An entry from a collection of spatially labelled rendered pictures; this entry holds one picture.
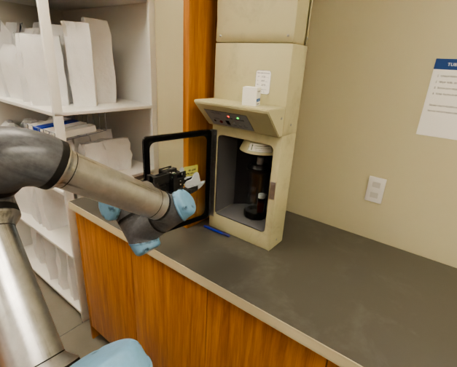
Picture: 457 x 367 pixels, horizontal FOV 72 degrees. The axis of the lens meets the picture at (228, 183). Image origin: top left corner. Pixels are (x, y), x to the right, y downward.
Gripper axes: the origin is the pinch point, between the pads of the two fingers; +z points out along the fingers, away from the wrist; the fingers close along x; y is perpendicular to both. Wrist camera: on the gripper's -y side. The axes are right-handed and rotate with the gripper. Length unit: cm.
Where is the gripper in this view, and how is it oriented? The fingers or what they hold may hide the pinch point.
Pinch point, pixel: (196, 181)
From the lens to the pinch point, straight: 110.6
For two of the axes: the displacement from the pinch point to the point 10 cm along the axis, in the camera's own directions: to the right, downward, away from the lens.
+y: 0.6, -9.3, -3.7
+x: -7.9, -2.7, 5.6
